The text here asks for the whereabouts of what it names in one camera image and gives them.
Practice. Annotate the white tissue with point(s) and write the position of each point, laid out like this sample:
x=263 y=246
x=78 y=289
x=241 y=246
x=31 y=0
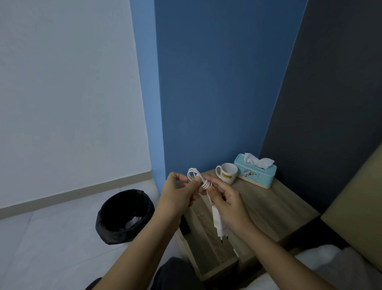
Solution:
x=258 y=161

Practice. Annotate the light blue tissue box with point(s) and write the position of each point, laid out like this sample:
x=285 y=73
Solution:
x=256 y=176

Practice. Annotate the person's left forearm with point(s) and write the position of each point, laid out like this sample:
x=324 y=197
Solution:
x=140 y=257

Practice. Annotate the beige bed headboard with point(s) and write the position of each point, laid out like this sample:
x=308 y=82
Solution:
x=358 y=209

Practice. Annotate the person's left thumb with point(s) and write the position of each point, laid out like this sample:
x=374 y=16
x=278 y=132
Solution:
x=194 y=182

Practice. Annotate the person's right forearm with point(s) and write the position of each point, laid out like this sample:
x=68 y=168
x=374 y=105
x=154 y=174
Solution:
x=277 y=263

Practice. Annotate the wooden bedside table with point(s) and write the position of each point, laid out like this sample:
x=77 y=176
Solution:
x=277 y=209

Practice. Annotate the person's dark trousers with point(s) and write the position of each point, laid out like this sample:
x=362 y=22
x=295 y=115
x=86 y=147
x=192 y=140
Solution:
x=176 y=276

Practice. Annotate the white mug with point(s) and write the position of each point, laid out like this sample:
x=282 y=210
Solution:
x=228 y=173

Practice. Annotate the white bed sheet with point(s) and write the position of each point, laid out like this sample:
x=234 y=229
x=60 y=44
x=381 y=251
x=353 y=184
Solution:
x=343 y=269

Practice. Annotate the white paper scrap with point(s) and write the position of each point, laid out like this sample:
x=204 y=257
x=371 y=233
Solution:
x=133 y=223

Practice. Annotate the white power adapter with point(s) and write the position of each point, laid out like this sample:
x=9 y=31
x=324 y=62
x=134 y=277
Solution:
x=218 y=222

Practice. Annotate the person's left hand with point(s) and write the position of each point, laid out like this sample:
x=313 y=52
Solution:
x=173 y=198

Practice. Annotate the person's right hand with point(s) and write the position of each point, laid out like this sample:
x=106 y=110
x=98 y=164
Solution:
x=232 y=212

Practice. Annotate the black trash bin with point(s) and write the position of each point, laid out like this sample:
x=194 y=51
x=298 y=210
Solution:
x=119 y=215

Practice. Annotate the person's right thumb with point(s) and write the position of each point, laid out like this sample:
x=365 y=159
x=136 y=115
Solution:
x=213 y=195

